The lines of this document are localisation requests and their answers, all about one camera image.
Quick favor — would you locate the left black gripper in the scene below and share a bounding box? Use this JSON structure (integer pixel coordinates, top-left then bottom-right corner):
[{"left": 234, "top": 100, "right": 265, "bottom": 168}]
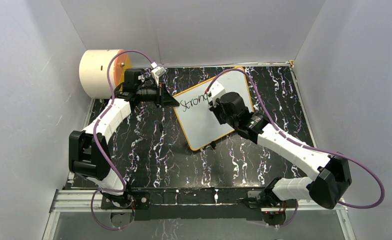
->
[{"left": 137, "top": 81, "right": 180, "bottom": 109}]

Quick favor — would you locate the yellow framed whiteboard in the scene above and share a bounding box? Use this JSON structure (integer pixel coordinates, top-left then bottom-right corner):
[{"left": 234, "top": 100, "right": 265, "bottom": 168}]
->
[{"left": 174, "top": 66, "right": 254, "bottom": 151}]

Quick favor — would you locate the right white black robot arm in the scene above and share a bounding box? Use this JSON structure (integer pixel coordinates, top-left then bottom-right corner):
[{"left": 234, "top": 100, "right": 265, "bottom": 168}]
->
[{"left": 207, "top": 90, "right": 352, "bottom": 210}]

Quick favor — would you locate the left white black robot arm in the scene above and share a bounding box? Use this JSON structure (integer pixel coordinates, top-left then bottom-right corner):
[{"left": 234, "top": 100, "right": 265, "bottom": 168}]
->
[{"left": 69, "top": 68, "right": 179, "bottom": 208}]

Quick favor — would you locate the cream cylindrical drum orange face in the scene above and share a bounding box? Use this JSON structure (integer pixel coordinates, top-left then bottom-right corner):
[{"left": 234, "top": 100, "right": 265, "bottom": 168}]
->
[{"left": 79, "top": 49, "right": 132, "bottom": 99}]

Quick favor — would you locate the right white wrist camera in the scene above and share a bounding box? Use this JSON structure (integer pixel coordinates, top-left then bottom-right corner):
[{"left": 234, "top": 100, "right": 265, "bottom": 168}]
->
[{"left": 205, "top": 81, "right": 226, "bottom": 101}]

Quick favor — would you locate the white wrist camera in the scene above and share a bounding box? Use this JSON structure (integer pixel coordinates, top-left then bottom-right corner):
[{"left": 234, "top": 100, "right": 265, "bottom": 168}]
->
[
  {"left": 151, "top": 61, "right": 166, "bottom": 80},
  {"left": 205, "top": 81, "right": 226, "bottom": 101}
]

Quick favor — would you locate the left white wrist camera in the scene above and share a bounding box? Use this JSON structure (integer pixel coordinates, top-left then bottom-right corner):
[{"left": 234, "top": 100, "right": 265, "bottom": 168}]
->
[{"left": 151, "top": 61, "right": 166, "bottom": 80}]

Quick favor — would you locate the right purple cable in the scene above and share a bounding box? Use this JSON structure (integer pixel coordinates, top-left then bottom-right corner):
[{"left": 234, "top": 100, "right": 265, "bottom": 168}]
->
[{"left": 206, "top": 67, "right": 385, "bottom": 210}]

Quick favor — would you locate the purple cable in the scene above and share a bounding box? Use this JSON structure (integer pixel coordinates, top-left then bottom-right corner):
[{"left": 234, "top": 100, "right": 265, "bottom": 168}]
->
[
  {"left": 206, "top": 67, "right": 385, "bottom": 210},
  {"left": 90, "top": 48, "right": 155, "bottom": 231}
]

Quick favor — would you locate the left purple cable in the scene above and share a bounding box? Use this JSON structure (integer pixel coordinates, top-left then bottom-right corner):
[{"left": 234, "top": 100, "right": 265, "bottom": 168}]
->
[{"left": 90, "top": 48, "right": 155, "bottom": 231}]

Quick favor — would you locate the aluminium front frame rail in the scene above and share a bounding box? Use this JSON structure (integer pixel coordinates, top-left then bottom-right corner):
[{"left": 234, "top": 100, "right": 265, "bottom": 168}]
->
[{"left": 43, "top": 187, "right": 355, "bottom": 240}]

